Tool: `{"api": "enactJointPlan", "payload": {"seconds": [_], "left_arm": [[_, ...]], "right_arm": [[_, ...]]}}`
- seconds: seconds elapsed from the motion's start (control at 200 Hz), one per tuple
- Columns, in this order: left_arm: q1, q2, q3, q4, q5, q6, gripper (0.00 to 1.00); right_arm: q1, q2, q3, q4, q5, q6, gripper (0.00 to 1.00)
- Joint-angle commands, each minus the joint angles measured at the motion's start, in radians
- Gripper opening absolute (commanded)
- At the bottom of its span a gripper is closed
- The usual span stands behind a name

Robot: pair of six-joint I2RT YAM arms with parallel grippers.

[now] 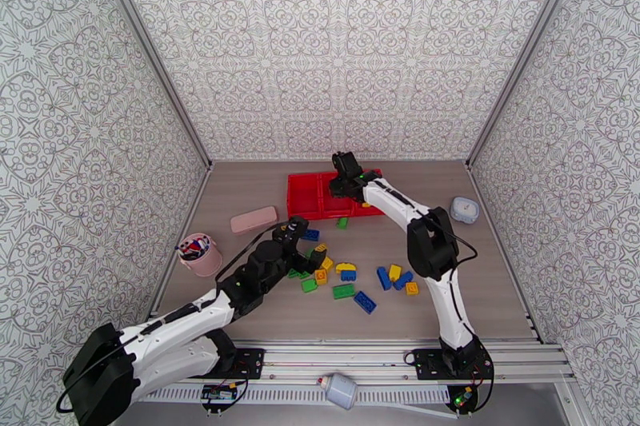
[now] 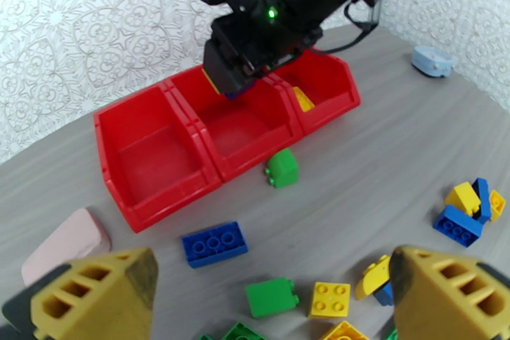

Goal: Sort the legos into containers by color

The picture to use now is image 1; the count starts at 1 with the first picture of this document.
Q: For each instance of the long green lego brick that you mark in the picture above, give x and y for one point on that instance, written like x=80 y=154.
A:
x=344 y=291

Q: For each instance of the long blue lego brick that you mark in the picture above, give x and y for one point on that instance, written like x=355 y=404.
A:
x=365 y=302

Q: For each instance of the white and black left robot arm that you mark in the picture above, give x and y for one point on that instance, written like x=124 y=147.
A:
x=165 y=334

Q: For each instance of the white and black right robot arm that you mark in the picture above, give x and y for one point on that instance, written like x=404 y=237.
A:
x=450 y=309

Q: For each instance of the pink pencil case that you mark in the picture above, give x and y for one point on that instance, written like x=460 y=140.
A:
x=254 y=220

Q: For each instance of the pink bucket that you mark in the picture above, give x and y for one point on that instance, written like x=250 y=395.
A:
x=205 y=262

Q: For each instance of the white marker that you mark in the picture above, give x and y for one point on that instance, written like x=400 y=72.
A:
x=202 y=241

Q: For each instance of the black marker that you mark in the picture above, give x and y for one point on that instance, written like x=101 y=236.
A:
x=192 y=254

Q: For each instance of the red marker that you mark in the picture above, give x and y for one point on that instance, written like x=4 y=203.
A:
x=189 y=243

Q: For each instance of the small white lidded container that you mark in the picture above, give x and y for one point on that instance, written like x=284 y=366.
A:
x=464 y=210

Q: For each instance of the white plastic bottle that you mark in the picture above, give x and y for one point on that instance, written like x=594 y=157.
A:
x=340 y=390

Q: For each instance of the small circuit board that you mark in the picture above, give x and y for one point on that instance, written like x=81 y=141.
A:
x=220 y=393
x=462 y=397

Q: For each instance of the aluminium mounting rail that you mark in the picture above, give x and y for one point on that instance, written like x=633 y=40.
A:
x=340 y=354

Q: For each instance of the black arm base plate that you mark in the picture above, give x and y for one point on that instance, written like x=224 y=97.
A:
x=424 y=364
x=252 y=363

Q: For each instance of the aluminium table side rail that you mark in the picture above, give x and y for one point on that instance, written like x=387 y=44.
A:
x=510 y=267
x=199 y=195

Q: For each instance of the aluminium frame post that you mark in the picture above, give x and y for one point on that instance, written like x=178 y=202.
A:
x=156 y=60
x=519 y=60

